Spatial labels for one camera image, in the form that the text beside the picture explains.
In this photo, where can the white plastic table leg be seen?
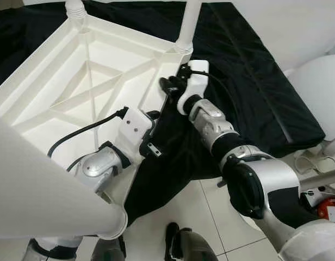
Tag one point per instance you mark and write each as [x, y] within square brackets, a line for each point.
[188, 22]
[75, 8]
[37, 190]

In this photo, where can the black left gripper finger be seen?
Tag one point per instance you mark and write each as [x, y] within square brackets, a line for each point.
[154, 115]

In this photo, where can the white power adapter box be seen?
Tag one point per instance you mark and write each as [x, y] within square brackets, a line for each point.
[314, 194]

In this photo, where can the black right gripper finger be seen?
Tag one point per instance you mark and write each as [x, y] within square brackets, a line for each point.
[167, 86]

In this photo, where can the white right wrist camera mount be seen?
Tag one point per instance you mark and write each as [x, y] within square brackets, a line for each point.
[197, 79]

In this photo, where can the white stand pole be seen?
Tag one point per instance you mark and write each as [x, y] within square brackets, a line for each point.
[320, 177]

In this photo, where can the white rounded appliance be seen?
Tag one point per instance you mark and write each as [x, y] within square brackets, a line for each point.
[320, 92]

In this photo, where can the black right robot foot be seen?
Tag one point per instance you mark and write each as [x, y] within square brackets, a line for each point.
[184, 244]

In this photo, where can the black cloth table cover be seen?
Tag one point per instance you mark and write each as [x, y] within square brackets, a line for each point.
[249, 81]

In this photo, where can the red round canister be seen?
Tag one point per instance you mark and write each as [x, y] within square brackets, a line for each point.
[328, 209]

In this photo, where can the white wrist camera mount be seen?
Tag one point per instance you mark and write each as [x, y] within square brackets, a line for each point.
[197, 79]
[136, 128]

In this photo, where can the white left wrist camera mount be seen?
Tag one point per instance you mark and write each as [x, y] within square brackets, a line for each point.
[136, 128]

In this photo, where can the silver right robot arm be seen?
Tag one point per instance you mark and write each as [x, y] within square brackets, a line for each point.
[211, 125]

